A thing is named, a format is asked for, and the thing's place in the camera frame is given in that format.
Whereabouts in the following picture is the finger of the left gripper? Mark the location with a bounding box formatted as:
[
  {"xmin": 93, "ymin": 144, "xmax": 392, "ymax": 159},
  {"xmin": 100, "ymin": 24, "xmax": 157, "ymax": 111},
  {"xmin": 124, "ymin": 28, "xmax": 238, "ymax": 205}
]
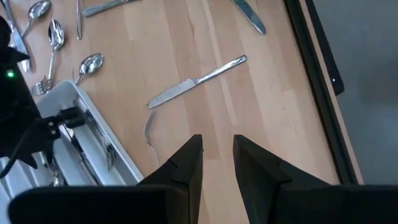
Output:
[
  {"xmin": 63, "ymin": 117, "xmax": 86, "ymax": 129},
  {"xmin": 46, "ymin": 107, "xmax": 86, "ymax": 125}
]

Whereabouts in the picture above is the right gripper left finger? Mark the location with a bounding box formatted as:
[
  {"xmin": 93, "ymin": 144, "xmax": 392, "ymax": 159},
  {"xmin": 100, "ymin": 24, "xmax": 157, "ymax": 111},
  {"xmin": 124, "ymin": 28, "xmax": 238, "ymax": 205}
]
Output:
[{"xmin": 7, "ymin": 134, "xmax": 205, "ymax": 224}]

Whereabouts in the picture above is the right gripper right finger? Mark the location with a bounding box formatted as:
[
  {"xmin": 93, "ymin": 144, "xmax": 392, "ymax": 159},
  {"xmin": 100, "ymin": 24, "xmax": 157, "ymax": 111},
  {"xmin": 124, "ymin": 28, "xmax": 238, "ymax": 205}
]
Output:
[{"xmin": 233, "ymin": 134, "xmax": 398, "ymax": 224}]

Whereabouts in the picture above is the silver spoon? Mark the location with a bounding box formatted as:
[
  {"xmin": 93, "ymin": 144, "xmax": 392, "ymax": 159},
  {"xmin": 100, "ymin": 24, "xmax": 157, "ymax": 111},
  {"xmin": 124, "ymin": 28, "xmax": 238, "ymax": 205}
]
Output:
[
  {"xmin": 43, "ymin": 19, "xmax": 65, "ymax": 85},
  {"xmin": 81, "ymin": 0, "xmax": 139, "ymax": 18},
  {"xmin": 21, "ymin": 0, "xmax": 52, "ymax": 39},
  {"xmin": 73, "ymin": 52, "xmax": 105, "ymax": 86},
  {"xmin": 40, "ymin": 152, "xmax": 66, "ymax": 187}
]

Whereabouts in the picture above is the white plastic cutlery tray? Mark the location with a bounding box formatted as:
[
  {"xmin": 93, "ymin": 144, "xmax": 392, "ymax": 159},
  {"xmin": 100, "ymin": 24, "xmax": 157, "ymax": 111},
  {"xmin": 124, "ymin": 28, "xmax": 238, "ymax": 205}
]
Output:
[{"xmin": 0, "ymin": 79, "xmax": 145, "ymax": 224}]

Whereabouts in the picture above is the black bar with light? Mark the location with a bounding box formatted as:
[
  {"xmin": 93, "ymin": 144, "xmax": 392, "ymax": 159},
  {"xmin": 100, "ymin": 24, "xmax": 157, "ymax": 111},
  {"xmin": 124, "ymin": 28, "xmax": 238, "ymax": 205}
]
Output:
[{"xmin": 305, "ymin": 0, "xmax": 345, "ymax": 96}]

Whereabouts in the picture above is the black cable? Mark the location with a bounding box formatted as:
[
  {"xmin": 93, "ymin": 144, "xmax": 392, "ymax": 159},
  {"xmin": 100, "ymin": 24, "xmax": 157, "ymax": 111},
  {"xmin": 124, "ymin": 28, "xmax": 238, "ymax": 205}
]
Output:
[{"xmin": 0, "ymin": 157, "xmax": 21, "ymax": 180}]

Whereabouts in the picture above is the black aluminium table frame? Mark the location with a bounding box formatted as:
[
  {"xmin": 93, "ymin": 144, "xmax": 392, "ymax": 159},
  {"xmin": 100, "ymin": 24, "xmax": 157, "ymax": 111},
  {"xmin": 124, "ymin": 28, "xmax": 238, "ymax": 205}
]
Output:
[{"xmin": 283, "ymin": 0, "xmax": 358, "ymax": 185}]

